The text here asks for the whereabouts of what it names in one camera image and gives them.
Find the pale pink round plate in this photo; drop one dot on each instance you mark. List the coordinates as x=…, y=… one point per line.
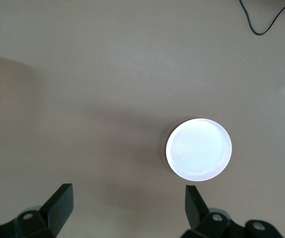
x=198, y=150

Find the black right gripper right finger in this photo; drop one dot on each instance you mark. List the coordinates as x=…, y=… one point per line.
x=196, y=210

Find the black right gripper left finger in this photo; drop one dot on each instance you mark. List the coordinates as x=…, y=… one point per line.
x=58, y=208

